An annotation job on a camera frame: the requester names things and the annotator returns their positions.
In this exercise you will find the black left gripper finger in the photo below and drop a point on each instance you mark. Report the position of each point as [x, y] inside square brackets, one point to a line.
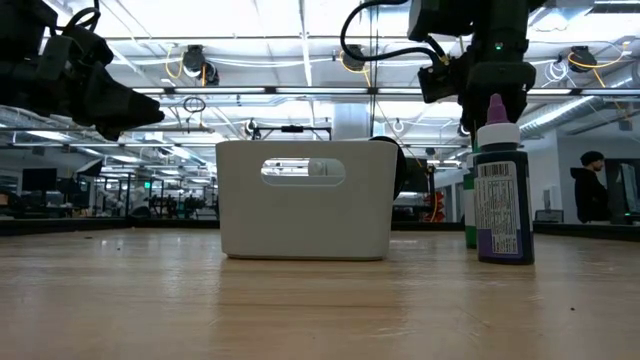
[156, 115]
[110, 105]

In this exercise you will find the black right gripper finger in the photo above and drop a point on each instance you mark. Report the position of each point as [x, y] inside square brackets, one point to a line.
[466, 112]
[517, 105]

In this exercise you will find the large green food colouring bottle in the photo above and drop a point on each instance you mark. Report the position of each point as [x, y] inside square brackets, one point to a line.
[469, 215]

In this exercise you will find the large purple food colouring bottle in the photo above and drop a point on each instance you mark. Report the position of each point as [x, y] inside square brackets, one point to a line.
[502, 215]

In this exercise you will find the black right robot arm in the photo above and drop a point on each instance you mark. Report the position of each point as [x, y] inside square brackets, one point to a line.
[440, 17]

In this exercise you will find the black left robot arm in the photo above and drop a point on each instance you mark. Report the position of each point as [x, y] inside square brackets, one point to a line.
[20, 30]

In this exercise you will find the red equipment stand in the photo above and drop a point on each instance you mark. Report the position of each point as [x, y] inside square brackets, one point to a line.
[437, 207]

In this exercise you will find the small grey box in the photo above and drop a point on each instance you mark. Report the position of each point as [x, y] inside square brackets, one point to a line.
[549, 216]

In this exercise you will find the person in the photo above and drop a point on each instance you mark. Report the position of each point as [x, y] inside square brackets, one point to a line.
[590, 195]

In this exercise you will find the short black hanging bar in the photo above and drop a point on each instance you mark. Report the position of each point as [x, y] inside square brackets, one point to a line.
[292, 129]

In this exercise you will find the white plastic storage bin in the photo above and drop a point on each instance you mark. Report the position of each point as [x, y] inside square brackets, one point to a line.
[305, 225]

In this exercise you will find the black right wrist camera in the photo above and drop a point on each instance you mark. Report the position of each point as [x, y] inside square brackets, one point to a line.
[440, 80]

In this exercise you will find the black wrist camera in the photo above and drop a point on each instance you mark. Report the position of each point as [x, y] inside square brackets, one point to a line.
[85, 45]
[440, 80]

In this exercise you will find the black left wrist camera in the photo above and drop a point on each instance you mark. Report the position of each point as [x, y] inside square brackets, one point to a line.
[85, 45]

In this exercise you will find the white wall dispenser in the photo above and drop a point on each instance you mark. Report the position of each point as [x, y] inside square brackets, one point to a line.
[551, 197]

